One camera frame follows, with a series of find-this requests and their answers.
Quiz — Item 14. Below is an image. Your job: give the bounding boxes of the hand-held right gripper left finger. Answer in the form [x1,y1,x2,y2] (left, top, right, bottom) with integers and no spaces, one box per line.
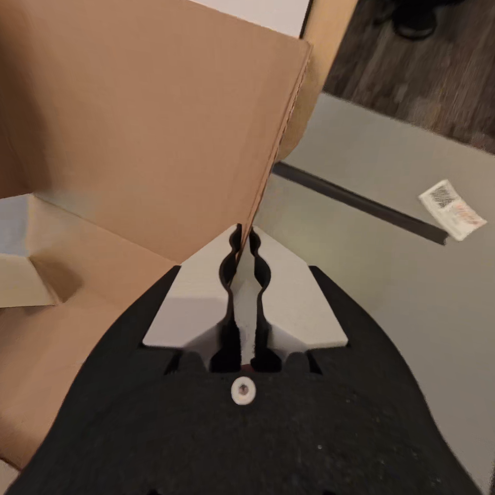
[142,223,243,369]

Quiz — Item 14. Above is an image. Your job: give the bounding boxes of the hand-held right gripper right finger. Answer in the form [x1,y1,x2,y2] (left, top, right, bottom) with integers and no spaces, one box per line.
[247,227,349,373]

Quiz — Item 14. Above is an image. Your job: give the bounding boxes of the cardboard box with lid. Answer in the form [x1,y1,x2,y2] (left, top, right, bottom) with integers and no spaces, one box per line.
[0,0,360,470]

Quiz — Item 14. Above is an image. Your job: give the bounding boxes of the white printed label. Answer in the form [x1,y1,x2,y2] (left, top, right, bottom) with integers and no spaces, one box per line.
[418,179,488,242]

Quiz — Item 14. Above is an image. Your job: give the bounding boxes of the black chair base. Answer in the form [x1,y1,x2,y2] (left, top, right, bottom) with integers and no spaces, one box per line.
[373,0,451,39]

